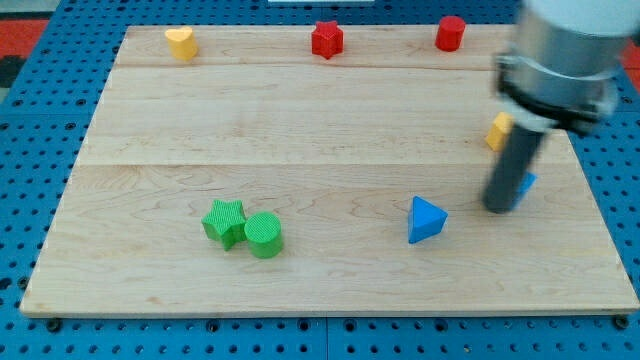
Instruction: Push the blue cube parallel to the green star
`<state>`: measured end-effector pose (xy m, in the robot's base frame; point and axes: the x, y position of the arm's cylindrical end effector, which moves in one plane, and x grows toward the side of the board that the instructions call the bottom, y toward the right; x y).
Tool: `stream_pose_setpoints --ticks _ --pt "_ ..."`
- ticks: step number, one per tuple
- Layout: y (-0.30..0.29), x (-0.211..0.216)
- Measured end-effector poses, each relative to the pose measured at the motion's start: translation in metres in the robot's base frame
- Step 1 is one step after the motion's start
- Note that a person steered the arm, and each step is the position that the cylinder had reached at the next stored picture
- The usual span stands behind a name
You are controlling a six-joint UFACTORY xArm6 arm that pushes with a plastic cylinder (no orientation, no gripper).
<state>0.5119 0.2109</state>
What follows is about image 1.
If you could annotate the blue cube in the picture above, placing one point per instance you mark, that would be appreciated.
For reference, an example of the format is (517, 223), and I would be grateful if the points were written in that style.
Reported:
(525, 185)

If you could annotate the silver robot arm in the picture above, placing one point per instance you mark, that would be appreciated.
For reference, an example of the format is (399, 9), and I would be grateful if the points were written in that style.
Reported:
(557, 70)

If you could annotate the green star block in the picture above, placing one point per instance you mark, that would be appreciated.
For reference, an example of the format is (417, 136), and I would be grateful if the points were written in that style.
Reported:
(225, 223)

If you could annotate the red star block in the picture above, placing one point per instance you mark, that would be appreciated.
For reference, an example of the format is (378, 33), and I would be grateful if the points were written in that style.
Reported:
(327, 39)

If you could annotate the wooden board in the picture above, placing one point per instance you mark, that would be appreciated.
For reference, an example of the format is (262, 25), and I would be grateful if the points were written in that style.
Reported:
(336, 149)

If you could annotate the green cylinder block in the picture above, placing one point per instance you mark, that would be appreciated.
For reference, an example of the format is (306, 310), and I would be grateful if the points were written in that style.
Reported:
(264, 235)

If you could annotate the blue triangular prism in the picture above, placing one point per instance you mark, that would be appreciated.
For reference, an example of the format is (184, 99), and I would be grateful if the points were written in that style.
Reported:
(424, 220)

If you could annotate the yellow heart block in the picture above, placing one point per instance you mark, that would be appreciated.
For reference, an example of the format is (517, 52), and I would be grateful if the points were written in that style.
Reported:
(182, 43)

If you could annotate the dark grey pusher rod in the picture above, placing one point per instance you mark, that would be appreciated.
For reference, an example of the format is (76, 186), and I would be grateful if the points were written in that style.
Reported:
(504, 188)

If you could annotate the red cylinder block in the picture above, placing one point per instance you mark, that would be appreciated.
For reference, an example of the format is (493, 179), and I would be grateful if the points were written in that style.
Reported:
(450, 33)

